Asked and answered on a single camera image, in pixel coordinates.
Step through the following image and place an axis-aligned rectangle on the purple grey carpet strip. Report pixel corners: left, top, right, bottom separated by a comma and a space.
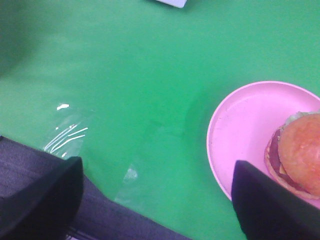
0, 137, 186, 240

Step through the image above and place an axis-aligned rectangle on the clear tape piece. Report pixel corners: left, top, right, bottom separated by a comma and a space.
114, 163, 153, 211
42, 102, 95, 160

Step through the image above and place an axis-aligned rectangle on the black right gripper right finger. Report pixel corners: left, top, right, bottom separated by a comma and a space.
231, 160, 320, 240

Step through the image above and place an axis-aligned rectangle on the white microwave oven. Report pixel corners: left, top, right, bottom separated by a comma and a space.
150, 0, 188, 9

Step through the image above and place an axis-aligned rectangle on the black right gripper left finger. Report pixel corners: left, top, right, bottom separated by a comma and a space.
0, 157, 84, 240

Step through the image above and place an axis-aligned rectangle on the pink round plate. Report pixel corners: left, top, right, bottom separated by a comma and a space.
206, 81, 320, 208

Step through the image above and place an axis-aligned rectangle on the toy burger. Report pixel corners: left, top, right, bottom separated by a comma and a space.
264, 111, 320, 200

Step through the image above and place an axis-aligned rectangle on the green table cloth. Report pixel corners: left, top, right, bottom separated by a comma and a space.
0, 0, 320, 240

